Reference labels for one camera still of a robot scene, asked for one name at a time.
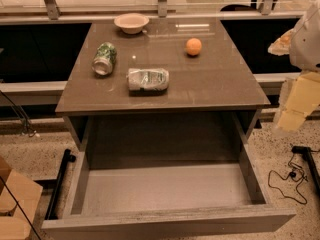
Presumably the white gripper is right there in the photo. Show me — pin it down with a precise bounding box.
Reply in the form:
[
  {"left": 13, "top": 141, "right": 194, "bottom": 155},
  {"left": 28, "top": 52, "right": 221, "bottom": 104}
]
[{"left": 268, "top": 0, "right": 320, "bottom": 132}]

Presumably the open grey top drawer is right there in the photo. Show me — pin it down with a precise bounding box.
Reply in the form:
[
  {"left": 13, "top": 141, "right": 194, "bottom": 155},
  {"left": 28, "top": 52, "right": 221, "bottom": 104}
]
[{"left": 41, "top": 112, "right": 297, "bottom": 240}]

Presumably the green soda can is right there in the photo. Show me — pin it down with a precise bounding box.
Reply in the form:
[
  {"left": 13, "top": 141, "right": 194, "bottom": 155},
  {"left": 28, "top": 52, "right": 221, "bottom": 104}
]
[{"left": 92, "top": 42, "right": 117, "bottom": 76}]

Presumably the black office chair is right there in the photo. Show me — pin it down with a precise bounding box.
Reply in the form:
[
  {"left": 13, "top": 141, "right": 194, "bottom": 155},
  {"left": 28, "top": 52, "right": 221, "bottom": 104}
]
[{"left": 222, "top": 0, "right": 278, "bottom": 15}]

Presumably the orange fruit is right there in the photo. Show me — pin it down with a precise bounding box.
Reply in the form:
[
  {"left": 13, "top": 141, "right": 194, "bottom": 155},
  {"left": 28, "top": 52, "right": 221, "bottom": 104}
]
[{"left": 185, "top": 38, "right": 202, "bottom": 56}]

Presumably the grey cabinet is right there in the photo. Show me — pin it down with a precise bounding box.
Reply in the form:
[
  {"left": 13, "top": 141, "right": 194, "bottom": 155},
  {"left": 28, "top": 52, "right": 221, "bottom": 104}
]
[{"left": 56, "top": 18, "right": 268, "bottom": 170}]

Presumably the white bowl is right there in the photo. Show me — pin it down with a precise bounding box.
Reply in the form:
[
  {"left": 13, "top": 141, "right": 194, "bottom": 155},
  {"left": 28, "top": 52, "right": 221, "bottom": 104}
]
[{"left": 114, "top": 13, "right": 149, "bottom": 34}]

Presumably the black floor bar left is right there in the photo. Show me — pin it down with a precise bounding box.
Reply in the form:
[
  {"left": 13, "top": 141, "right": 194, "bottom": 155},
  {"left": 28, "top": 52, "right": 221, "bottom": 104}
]
[{"left": 45, "top": 149, "right": 76, "bottom": 220}]

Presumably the cardboard box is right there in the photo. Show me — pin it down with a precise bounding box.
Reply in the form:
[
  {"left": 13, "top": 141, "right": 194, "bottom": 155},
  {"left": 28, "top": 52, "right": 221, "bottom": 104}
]
[{"left": 0, "top": 157, "right": 42, "bottom": 240}]

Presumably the black power adapter with cable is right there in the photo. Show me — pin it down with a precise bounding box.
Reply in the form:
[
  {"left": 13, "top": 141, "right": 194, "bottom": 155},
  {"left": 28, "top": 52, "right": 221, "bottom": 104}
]
[{"left": 267, "top": 145, "right": 320, "bottom": 205}]

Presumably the black cable left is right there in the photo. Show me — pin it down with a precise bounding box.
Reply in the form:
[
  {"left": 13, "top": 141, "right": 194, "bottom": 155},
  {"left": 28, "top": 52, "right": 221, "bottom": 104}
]
[{"left": 0, "top": 89, "right": 40, "bottom": 138}]

